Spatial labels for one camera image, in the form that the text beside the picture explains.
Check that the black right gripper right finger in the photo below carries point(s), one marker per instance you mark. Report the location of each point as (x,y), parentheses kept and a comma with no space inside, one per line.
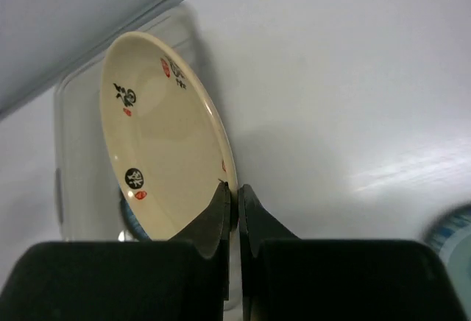
(285,277)

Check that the blue white floral plate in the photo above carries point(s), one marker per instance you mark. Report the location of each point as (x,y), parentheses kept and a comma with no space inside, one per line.
(132,225)
(449,235)

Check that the cream plate red black characters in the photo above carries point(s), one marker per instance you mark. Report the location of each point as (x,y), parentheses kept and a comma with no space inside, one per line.
(164,136)

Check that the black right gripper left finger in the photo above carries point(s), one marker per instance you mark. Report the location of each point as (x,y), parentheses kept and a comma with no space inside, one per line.
(184,278)

